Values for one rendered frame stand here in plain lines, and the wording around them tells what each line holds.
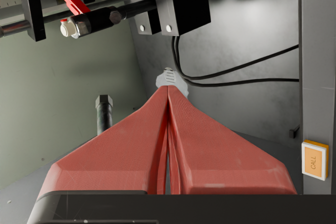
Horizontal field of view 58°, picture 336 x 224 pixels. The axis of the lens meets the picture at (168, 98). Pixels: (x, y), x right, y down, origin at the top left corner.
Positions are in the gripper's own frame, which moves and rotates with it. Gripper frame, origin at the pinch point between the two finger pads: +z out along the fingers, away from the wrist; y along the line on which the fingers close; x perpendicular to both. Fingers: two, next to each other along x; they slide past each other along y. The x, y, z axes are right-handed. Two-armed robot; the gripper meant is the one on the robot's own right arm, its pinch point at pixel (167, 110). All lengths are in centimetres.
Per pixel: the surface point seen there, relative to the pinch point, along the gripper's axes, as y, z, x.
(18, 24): 25.8, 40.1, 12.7
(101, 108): 8.3, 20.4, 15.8
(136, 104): 9, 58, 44
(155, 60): 3, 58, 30
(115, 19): 6.9, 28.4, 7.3
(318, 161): -19.6, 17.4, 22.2
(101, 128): 7.8, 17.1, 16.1
